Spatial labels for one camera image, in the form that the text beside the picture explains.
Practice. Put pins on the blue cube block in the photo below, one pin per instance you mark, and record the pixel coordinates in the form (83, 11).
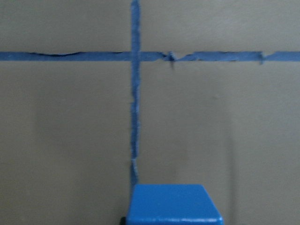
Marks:
(172, 204)

